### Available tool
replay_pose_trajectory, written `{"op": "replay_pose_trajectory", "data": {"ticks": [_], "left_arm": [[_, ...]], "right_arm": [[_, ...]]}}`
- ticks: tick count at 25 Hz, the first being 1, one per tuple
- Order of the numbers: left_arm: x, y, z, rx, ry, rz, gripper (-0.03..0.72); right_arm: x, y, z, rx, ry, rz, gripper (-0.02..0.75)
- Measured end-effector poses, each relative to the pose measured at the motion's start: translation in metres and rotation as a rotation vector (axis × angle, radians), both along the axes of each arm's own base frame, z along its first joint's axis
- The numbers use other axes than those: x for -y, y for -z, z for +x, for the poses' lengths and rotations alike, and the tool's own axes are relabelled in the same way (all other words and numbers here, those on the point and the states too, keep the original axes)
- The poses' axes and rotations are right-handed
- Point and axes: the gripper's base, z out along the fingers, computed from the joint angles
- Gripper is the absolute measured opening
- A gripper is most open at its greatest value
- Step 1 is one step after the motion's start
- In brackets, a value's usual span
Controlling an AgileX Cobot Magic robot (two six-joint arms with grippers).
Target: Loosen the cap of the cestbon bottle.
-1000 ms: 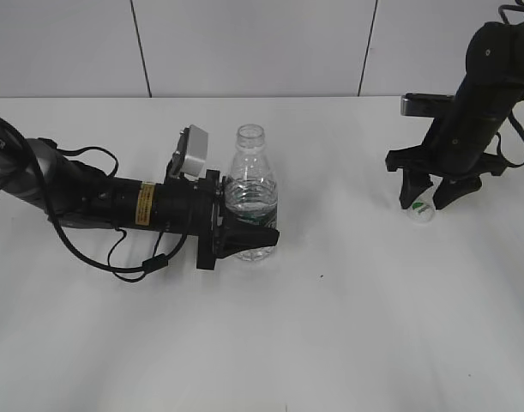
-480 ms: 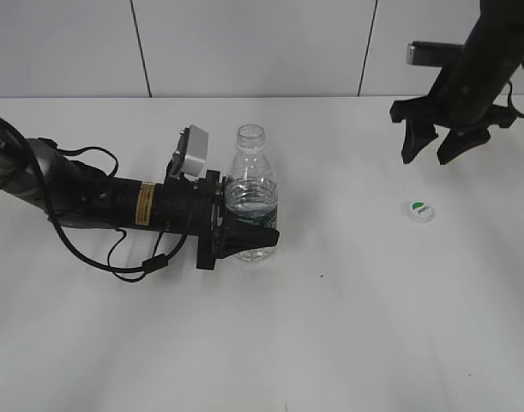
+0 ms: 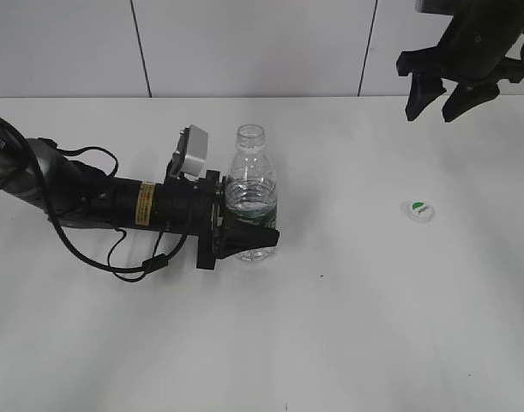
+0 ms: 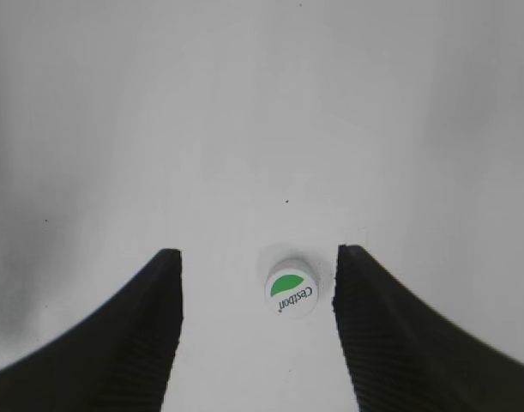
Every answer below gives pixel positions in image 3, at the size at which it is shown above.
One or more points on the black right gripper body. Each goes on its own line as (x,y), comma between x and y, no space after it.
(472,49)

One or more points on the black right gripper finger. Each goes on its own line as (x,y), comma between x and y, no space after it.
(465,98)
(425,88)

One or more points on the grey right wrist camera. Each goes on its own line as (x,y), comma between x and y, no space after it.
(436,7)

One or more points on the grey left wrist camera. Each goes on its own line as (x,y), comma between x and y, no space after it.
(190,155)

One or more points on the clear plastic water bottle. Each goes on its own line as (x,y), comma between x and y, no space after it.
(251,182)

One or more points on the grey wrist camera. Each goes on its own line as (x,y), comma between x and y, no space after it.
(436,7)
(190,155)

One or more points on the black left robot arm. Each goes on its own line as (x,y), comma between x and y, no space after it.
(75,195)

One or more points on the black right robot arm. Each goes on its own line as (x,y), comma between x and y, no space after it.
(482,45)

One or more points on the white green bottle cap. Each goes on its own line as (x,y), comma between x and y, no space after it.
(418,211)

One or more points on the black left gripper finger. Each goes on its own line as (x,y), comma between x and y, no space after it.
(240,238)

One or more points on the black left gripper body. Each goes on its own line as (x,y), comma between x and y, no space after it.
(190,208)

